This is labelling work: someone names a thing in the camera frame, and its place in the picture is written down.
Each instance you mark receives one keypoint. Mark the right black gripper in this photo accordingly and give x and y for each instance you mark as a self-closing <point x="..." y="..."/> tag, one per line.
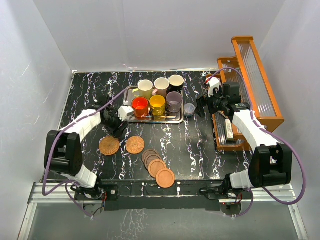
<point x="202" y="102"/>

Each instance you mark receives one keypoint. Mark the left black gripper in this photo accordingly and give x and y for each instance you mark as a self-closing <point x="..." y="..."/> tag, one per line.
<point x="120" y="127"/>

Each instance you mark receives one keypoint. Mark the woven rattan coaster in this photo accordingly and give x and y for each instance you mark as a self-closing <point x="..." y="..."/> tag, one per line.
<point x="109" y="145"/>
<point x="135" y="145"/>

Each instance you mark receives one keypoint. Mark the dark brown wooden coaster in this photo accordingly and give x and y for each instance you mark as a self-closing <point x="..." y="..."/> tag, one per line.
<point x="147" y="153"/>

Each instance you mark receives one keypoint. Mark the light brown wooden coaster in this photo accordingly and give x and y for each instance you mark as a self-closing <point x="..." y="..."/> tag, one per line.
<point x="155" y="166"/>

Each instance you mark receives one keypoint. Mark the cream yellow mug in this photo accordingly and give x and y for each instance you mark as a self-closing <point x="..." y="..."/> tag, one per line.
<point x="144" y="89"/>

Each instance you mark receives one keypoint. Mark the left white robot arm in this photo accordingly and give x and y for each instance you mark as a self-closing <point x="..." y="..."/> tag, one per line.
<point x="63" y="149"/>

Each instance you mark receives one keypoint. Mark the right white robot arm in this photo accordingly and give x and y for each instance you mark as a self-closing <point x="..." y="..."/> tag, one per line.
<point x="271" y="163"/>

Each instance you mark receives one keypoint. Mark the clear jar of paperclips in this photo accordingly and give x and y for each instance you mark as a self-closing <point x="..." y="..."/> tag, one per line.
<point x="189" y="110"/>

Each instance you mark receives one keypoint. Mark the lilac mug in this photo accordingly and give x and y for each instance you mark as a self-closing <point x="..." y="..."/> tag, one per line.
<point x="174" y="102"/>

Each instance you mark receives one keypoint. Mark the black mug white inside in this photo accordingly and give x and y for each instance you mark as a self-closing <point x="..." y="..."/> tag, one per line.
<point x="176" y="83"/>

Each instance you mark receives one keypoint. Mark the orange red mug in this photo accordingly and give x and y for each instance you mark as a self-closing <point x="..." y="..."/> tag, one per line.
<point x="140" y="106"/>

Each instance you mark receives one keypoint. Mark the silver metal tray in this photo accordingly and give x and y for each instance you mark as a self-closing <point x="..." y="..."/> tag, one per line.
<point x="166" y="118"/>

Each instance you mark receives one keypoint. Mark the white eraser box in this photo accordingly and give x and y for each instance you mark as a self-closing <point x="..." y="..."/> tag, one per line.
<point x="229" y="134"/>

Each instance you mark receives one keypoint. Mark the pink mug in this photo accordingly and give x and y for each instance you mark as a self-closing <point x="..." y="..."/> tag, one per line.
<point x="161" y="85"/>

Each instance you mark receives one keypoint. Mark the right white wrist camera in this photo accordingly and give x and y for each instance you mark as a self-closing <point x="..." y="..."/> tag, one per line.
<point x="212" y="83"/>

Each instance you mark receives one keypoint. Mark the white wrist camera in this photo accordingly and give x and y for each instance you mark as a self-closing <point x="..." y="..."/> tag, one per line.
<point x="124" y="111"/>
<point x="212" y="83"/>

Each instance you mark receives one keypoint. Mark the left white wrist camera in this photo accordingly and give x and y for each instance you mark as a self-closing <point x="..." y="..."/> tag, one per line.
<point x="124" y="111"/>

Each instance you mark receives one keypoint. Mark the aluminium frame rail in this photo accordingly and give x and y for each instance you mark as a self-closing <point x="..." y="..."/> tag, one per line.
<point x="140" y="216"/>

